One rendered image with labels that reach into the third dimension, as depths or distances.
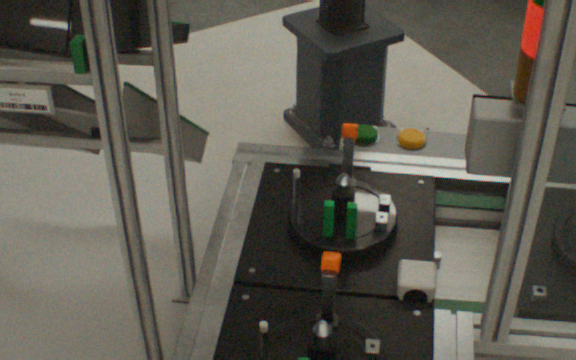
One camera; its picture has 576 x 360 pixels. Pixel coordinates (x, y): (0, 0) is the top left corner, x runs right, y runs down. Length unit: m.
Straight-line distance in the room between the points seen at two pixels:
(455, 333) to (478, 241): 0.21
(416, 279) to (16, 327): 0.53
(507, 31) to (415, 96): 2.20
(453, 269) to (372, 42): 0.39
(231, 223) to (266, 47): 0.65
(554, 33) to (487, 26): 3.01
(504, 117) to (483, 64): 2.62
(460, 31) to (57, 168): 2.53
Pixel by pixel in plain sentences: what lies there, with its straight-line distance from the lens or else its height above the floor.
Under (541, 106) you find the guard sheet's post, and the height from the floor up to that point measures 1.28.
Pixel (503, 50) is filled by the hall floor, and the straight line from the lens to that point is 3.55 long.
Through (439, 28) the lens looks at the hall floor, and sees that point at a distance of 3.66.
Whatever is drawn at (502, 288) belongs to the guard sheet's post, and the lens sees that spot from 0.91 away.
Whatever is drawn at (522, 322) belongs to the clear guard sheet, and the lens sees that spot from 0.97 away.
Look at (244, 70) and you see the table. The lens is 1.61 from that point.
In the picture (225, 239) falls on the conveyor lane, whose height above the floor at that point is 0.95.
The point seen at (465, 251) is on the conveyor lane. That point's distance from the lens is 1.13.
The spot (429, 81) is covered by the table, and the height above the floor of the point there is 0.86.
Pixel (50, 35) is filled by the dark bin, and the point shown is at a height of 1.32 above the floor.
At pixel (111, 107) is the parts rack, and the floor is 1.28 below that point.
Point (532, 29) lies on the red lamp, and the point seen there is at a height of 1.34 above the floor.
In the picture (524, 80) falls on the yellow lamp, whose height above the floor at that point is 1.29.
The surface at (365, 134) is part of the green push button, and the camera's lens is 1.23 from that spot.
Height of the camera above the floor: 1.68
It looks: 38 degrees down
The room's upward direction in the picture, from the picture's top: straight up
